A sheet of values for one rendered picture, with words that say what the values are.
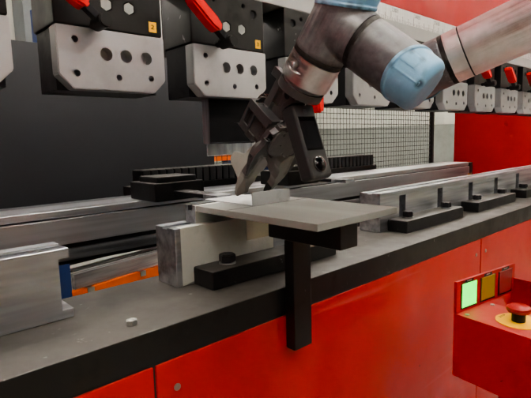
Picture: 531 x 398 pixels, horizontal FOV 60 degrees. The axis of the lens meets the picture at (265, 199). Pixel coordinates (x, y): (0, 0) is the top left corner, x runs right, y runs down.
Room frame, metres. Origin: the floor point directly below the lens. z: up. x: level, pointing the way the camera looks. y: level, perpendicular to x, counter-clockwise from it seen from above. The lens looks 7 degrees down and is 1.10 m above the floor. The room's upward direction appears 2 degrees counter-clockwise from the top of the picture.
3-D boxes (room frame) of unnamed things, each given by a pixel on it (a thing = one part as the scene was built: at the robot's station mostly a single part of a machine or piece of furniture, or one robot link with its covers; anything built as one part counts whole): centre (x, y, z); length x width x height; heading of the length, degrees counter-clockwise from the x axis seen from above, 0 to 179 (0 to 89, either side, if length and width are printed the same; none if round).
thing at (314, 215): (0.70, -0.04, 1.00); 0.26 x 0.18 x 0.01; 42
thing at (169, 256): (0.85, 0.02, 0.92); 0.39 x 0.06 x 0.10; 132
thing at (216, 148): (0.81, 0.06, 1.13); 0.10 x 0.02 x 0.10; 132
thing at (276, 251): (0.80, -0.01, 0.89); 0.30 x 0.05 x 0.03; 132
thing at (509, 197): (1.45, -0.72, 0.89); 0.30 x 0.05 x 0.03; 132
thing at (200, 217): (0.79, 0.07, 0.99); 0.14 x 0.01 x 0.03; 132
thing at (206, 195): (0.94, 0.16, 1.01); 0.26 x 0.12 x 0.05; 42
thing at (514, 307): (0.76, -0.43, 0.79); 0.04 x 0.04 x 0.04
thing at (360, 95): (1.07, -0.22, 1.26); 0.15 x 0.09 x 0.17; 132
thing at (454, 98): (1.34, -0.51, 1.26); 0.15 x 0.09 x 0.17; 132
